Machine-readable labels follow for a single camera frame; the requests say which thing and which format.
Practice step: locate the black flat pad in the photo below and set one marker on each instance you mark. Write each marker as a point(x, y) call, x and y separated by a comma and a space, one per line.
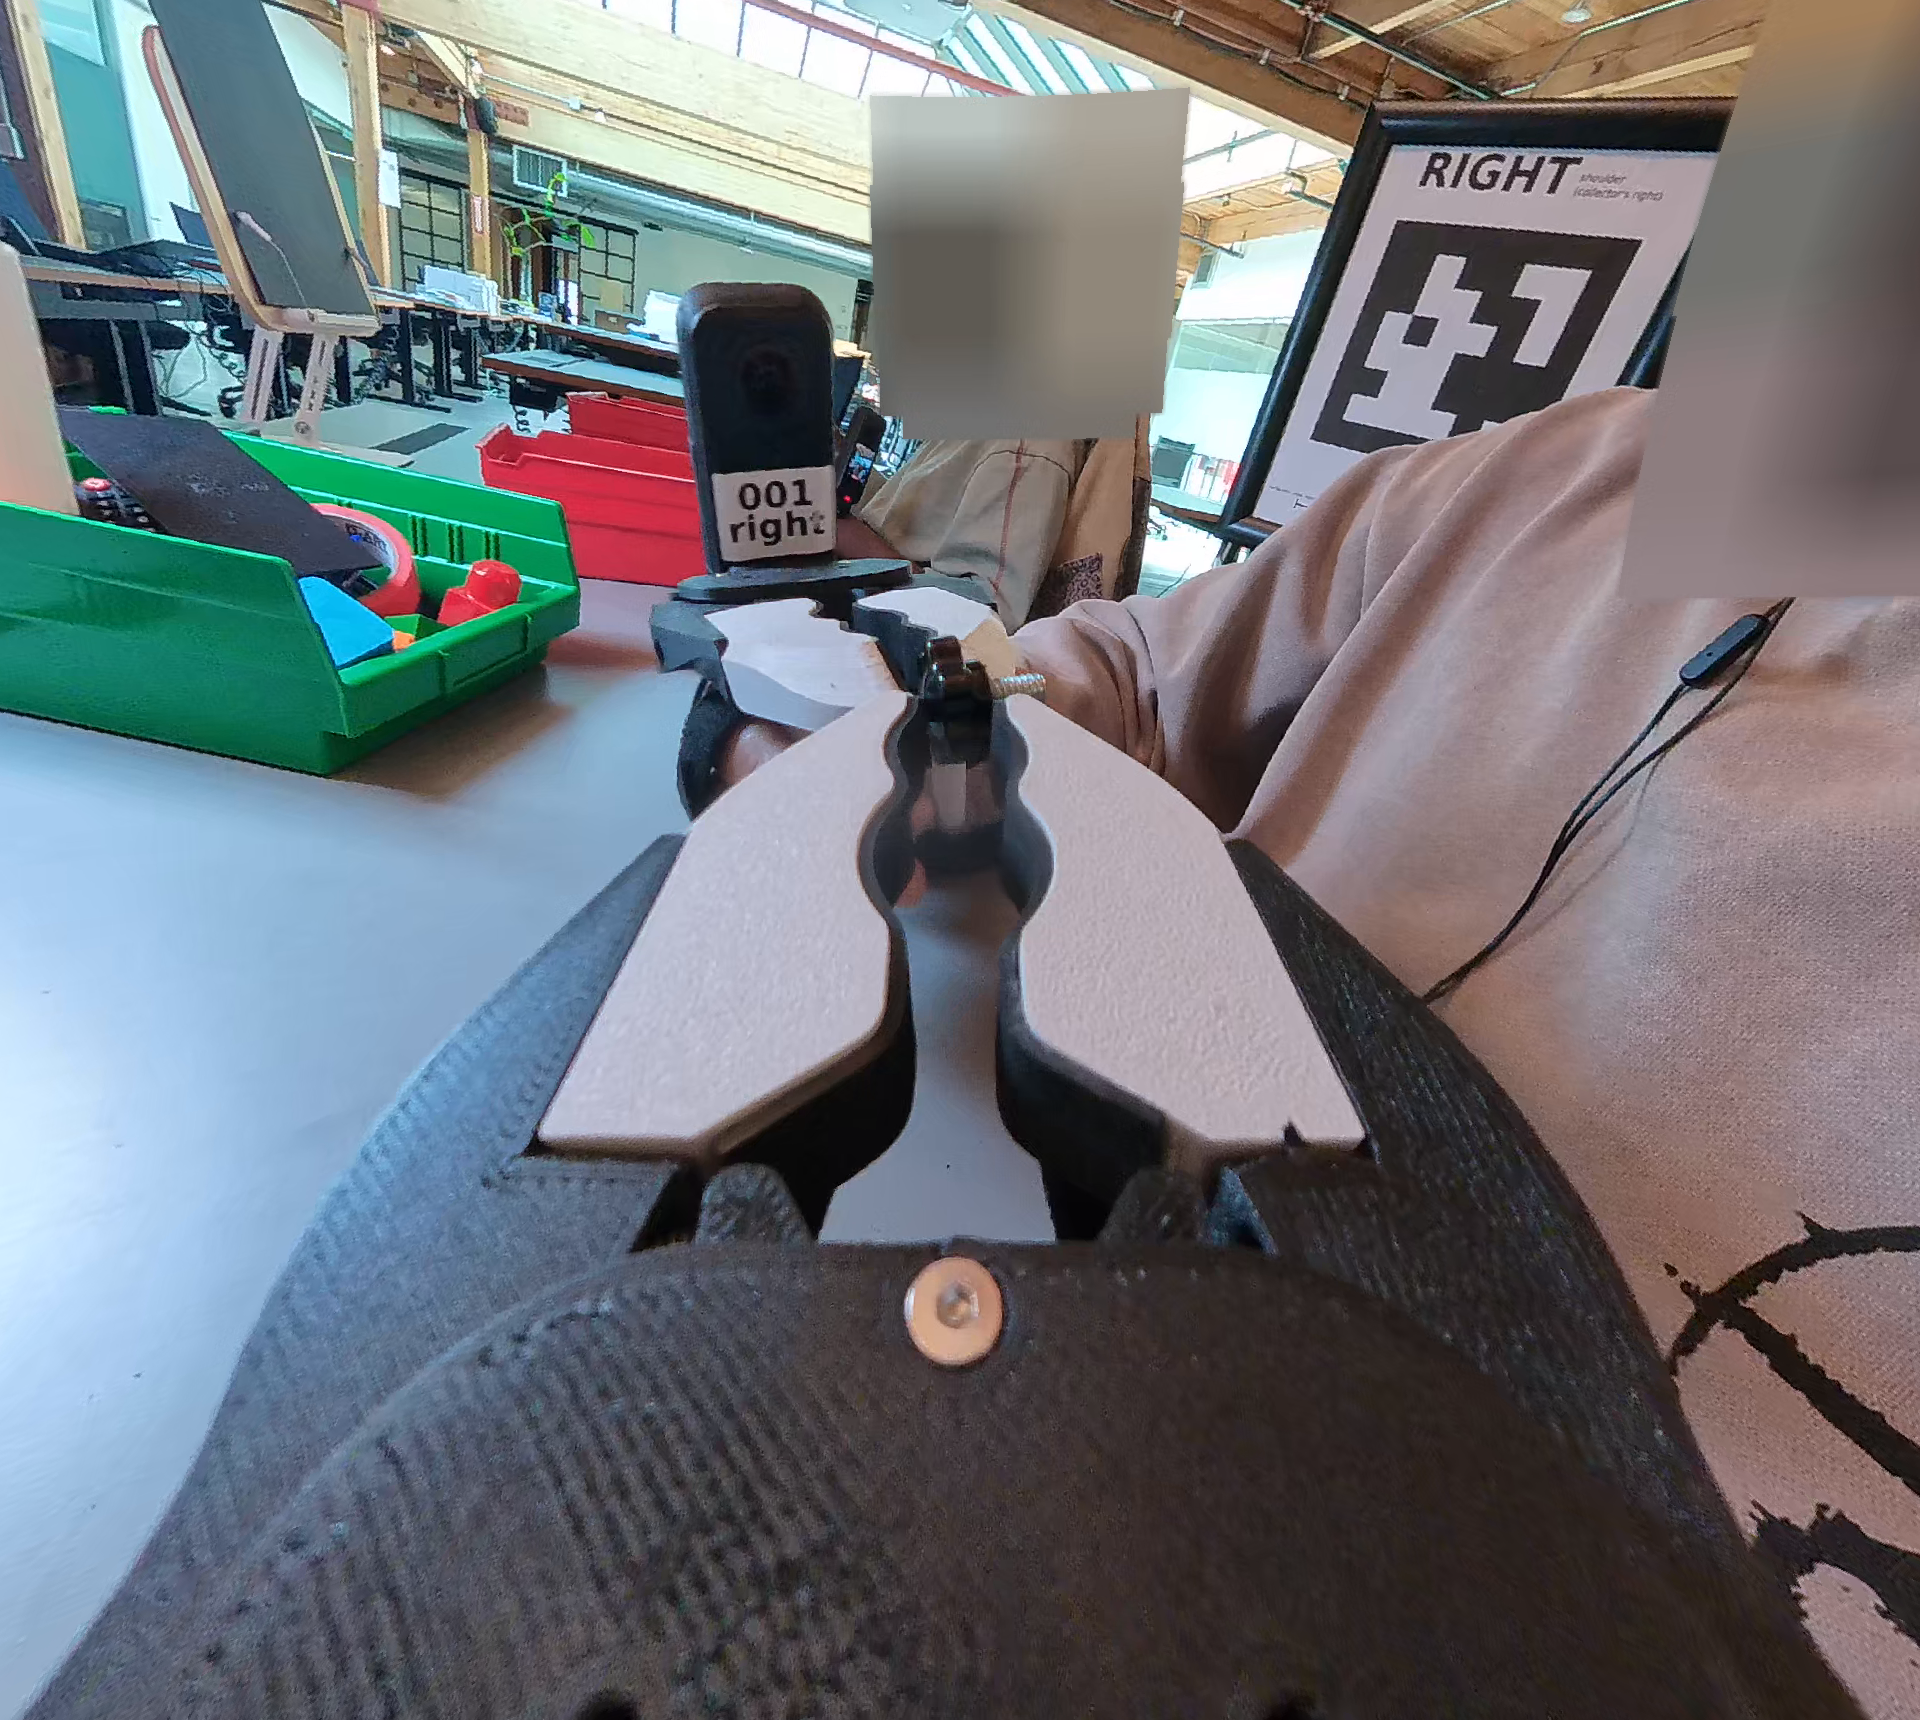
point(211, 490)

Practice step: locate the black remote control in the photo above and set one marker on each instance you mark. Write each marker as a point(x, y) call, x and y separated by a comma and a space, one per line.
point(112, 505)

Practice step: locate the green plastic bin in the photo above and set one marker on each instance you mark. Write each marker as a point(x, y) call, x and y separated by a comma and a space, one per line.
point(181, 655)

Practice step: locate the red toy figure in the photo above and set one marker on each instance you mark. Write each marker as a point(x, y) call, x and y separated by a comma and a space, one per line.
point(480, 592)

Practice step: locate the person's right forearm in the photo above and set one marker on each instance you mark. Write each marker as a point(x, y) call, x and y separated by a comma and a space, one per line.
point(1200, 685)

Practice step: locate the wooden office desk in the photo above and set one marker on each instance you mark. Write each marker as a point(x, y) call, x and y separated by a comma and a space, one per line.
point(134, 280)

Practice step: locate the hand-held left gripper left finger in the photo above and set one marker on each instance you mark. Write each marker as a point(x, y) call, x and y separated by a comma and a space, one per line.
point(734, 985)

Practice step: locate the black thumb screw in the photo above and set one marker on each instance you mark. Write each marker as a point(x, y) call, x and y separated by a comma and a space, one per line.
point(952, 670)

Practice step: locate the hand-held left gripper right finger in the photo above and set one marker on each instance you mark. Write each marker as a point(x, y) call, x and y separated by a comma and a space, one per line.
point(1184, 985)

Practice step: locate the blue black foam block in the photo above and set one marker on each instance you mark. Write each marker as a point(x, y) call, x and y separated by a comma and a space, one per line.
point(343, 624)

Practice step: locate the person's right hand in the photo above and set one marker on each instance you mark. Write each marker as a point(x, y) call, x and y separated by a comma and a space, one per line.
point(751, 744)

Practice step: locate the white bottle black lid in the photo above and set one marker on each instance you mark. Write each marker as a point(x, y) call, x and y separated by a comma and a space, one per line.
point(31, 384)

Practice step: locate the person's beige sweatshirt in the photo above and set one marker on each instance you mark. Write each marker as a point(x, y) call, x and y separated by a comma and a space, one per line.
point(1724, 1001)

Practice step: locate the red tape roll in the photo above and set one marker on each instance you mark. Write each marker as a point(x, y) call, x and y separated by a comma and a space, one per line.
point(393, 559)

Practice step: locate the red plastic bin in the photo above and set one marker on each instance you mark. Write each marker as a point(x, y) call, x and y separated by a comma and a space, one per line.
point(630, 419)
point(601, 521)

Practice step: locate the green potted plant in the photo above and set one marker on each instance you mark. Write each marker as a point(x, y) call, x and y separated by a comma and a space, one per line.
point(543, 222)

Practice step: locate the black board with wooden frame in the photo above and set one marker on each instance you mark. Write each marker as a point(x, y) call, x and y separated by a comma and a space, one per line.
point(225, 70)

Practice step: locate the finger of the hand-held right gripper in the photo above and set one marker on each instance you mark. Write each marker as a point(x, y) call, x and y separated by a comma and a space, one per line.
point(938, 610)
point(789, 662)

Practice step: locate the framed marker sign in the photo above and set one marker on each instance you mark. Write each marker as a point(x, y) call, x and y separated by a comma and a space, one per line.
point(1501, 325)

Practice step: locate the long dark work table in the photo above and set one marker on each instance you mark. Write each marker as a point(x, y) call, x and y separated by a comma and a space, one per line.
point(585, 367)

